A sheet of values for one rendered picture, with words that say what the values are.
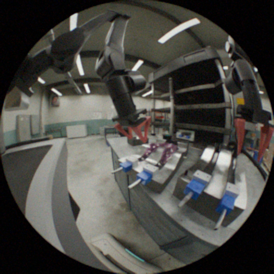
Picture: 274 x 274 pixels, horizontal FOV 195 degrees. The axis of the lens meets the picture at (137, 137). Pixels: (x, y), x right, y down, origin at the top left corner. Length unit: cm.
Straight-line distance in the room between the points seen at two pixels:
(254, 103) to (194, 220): 31
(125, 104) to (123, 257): 87
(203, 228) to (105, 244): 65
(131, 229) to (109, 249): 43
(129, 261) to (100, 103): 759
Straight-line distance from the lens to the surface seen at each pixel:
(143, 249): 106
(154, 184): 31
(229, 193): 27
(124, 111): 21
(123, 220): 113
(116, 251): 79
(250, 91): 22
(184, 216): 30
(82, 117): 733
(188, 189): 23
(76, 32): 25
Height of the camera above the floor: 105
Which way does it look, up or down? 11 degrees down
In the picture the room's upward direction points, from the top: straight up
